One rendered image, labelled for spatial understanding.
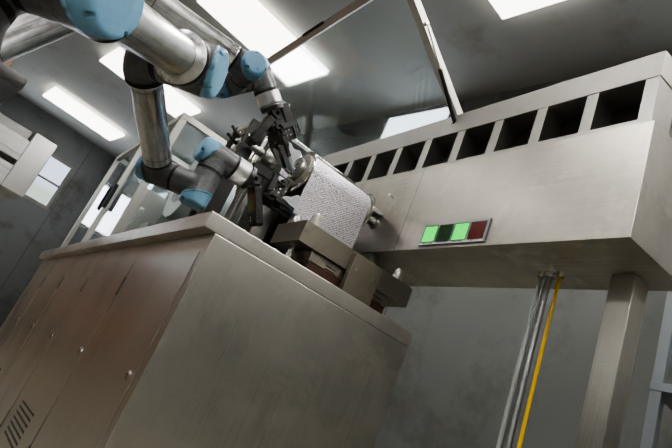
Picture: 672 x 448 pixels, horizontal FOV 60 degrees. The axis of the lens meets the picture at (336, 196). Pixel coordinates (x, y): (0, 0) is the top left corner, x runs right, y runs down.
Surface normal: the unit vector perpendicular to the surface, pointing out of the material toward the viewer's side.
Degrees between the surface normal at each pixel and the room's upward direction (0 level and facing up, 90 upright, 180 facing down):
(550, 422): 90
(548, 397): 90
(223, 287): 90
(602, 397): 90
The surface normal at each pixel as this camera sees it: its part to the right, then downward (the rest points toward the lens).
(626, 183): -0.73, -0.52
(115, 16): 0.90, 0.33
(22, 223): 0.66, -0.04
